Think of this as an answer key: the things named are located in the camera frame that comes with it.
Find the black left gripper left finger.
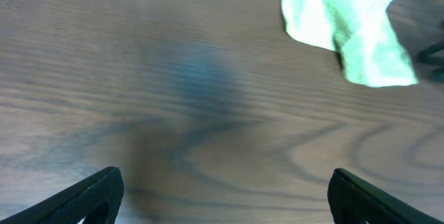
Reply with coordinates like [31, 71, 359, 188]
[1, 166, 124, 224]

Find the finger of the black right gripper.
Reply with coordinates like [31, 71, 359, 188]
[417, 40, 443, 82]

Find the light green cloth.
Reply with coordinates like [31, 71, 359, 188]
[281, 0, 418, 87]

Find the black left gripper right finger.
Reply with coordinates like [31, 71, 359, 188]
[327, 168, 443, 224]

